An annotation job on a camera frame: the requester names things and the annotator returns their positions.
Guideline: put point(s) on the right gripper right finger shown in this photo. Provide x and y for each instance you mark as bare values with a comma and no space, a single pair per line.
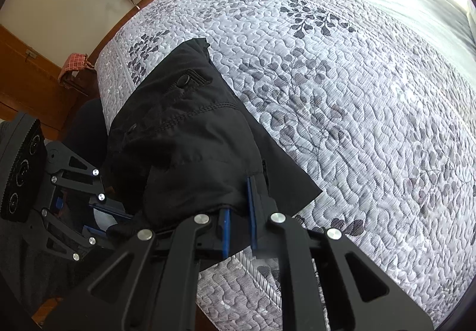
326,281

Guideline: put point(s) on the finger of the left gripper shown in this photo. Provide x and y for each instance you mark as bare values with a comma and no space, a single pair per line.
108,206
97,238

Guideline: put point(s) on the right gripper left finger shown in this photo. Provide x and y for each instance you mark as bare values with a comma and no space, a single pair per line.
149,283

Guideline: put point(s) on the black pants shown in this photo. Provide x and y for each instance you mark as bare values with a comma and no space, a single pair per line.
185,144

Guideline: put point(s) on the red checked cloth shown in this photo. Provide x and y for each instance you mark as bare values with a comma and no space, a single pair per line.
74,63

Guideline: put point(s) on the grey quilted floral bedspread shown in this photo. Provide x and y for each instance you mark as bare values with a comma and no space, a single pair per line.
376,116

